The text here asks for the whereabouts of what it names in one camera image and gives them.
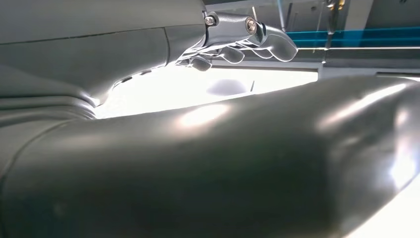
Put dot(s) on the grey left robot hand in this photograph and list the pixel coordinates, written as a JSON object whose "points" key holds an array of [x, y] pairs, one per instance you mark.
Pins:
{"points": [[197, 180]]}

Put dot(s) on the blue horizontal beam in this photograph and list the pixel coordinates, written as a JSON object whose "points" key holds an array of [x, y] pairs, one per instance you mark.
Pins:
{"points": [[361, 36]]}

